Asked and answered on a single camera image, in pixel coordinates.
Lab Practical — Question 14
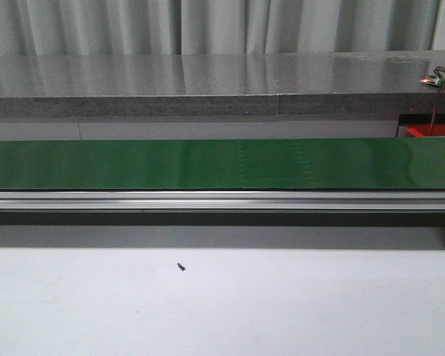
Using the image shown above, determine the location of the small circuit board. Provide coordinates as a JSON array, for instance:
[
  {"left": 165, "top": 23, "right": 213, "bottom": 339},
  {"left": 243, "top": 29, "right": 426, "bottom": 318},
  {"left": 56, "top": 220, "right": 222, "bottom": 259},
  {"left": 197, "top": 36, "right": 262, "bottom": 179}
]
[{"left": 420, "top": 75, "right": 445, "bottom": 88}]

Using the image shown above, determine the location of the grey stone counter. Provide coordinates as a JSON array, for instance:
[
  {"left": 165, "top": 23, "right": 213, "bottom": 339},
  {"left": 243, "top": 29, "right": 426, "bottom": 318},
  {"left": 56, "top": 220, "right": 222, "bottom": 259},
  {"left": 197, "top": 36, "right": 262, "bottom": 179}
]
[{"left": 0, "top": 50, "right": 445, "bottom": 118}]

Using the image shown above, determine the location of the green conveyor belt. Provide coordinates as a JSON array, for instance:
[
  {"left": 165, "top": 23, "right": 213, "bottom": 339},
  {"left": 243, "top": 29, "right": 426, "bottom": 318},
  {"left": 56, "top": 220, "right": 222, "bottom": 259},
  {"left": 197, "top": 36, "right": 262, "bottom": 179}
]
[{"left": 0, "top": 138, "right": 445, "bottom": 190}]

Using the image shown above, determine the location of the red plastic tray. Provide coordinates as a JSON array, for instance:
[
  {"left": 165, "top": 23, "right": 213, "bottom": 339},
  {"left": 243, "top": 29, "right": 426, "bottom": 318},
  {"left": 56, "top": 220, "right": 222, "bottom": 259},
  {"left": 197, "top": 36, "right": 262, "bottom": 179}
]
[{"left": 406, "top": 124, "right": 445, "bottom": 137}]

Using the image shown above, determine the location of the grey curtain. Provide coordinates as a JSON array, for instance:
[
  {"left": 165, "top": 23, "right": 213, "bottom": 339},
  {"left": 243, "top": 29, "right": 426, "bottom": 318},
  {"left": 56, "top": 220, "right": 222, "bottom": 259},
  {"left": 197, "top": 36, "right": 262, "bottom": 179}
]
[{"left": 0, "top": 0, "right": 440, "bottom": 56}]

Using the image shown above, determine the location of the red black wire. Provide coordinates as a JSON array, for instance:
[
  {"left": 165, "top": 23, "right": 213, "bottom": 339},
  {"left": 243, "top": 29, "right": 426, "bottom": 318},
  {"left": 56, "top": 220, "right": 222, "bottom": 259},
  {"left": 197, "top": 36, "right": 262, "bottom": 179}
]
[{"left": 428, "top": 66, "right": 445, "bottom": 137}]

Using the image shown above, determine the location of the aluminium conveyor frame rail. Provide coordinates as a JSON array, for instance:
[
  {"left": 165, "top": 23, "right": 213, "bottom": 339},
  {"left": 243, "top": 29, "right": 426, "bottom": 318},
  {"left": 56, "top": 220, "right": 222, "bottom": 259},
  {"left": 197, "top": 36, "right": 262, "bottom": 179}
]
[{"left": 0, "top": 190, "right": 445, "bottom": 211}]

